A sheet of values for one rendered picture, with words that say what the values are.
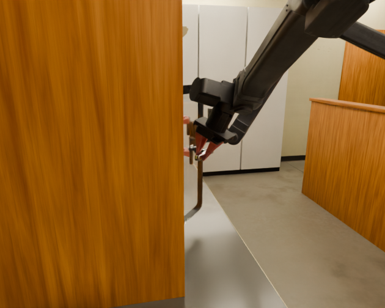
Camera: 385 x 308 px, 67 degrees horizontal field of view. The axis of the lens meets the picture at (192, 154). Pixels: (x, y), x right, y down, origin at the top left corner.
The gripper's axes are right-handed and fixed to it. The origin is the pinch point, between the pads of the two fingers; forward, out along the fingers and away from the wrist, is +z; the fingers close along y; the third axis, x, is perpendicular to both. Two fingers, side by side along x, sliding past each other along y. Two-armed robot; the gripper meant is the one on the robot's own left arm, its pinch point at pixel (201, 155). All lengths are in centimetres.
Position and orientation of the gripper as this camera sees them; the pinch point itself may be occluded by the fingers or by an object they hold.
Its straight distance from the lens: 80.7
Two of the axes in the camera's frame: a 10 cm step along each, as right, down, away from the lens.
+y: 8.1, 5.3, -2.7
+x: 4.5, -2.4, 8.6
